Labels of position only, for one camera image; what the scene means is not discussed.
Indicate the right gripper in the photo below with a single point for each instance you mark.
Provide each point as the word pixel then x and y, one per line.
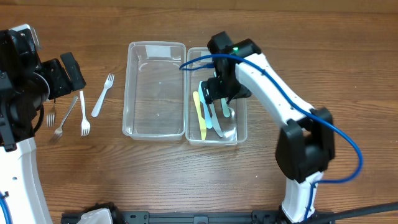
pixel 219 90

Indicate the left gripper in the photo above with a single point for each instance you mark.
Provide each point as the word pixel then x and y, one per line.
pixel 58 78

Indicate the pale blue plastic knife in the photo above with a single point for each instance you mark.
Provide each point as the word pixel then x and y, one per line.
pixel 225 108

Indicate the light blue plastic knife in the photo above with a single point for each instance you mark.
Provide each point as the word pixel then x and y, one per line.
pixel 208 120

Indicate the cream plastic knife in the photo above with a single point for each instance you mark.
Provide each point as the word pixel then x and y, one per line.
pixel 201 120

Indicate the white plastic knife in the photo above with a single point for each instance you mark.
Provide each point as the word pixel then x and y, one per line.
pixel 214 119

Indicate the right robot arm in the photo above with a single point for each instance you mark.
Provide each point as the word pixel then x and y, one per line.
pixel 305 146

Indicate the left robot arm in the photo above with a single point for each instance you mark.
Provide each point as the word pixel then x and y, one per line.
pixel 26 84

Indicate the right clear plastic container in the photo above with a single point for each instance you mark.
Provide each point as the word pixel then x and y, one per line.
pixel 220 123

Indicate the clear plastic container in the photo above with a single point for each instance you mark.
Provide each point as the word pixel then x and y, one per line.
pixel 220 123
pixel 154 91

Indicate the left clear plastic container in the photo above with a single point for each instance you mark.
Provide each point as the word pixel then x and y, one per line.
pixel 154 91

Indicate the thick white plastic fork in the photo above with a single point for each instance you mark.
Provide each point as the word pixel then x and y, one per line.
pixel 107 85

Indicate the silver metal fork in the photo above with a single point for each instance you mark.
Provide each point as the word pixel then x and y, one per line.
pixel 59 131

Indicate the thin white plastic fork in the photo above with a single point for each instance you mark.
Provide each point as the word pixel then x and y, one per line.
pixel 85 125

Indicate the black handled metal fork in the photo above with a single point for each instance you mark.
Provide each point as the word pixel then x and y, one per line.
pixel 50 117

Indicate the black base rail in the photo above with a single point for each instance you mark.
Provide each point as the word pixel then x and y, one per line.
pixel 145 217

